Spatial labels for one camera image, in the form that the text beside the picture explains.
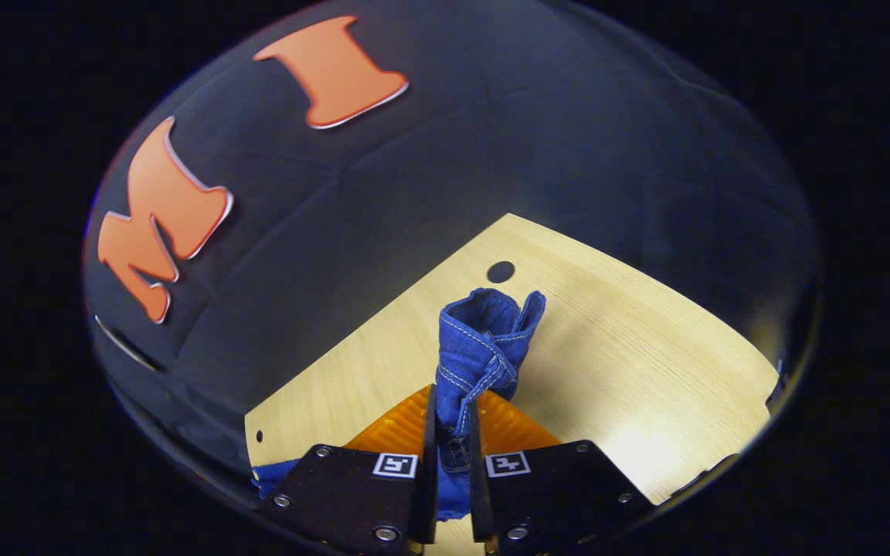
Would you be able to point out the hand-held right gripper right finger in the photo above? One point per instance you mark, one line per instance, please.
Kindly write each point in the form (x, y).
(477, 479)

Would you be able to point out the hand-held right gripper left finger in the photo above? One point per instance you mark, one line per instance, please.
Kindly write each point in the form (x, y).
(427, 463)

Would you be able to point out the blue denim jeans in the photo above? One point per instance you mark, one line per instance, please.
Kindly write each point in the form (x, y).
(484, 340)

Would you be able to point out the black backdrop cloth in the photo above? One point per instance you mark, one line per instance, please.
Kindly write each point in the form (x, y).
(491, 154)

